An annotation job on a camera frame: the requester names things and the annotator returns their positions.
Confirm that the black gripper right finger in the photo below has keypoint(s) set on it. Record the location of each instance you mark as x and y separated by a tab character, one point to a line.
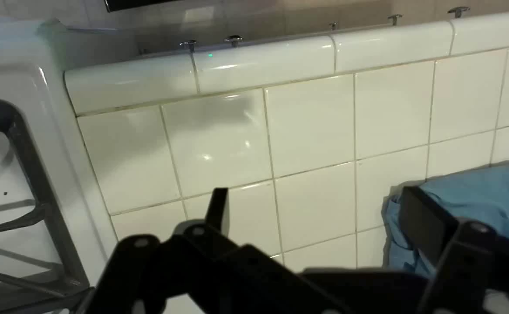
475	268

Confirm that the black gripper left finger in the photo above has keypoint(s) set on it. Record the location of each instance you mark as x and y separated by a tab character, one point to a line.
150	280

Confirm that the blue cloth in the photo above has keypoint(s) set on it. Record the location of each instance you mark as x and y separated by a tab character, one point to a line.
487	193

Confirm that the metal cabinet knob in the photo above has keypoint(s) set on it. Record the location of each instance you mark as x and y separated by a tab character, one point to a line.
394	19
457	12
234	39

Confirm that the white gas stove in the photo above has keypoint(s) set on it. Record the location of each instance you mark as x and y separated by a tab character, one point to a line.
11	64

